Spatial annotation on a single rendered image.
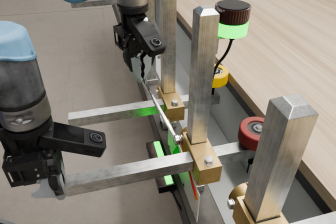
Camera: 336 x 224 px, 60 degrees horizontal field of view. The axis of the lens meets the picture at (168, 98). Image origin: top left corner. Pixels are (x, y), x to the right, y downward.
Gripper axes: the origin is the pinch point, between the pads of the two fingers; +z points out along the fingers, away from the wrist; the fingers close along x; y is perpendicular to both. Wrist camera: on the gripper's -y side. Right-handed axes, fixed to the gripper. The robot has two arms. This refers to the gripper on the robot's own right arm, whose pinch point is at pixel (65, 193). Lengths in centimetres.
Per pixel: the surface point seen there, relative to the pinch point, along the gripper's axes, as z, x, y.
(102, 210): 83, -51, -2
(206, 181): -1.2, 5.1, -28.5
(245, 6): -34.7, -2.6, -34.9
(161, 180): 12.0, -7.6, -21.8
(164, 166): -3.9, 1.5, -20.4
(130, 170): -3.8, 0.6, -13.5
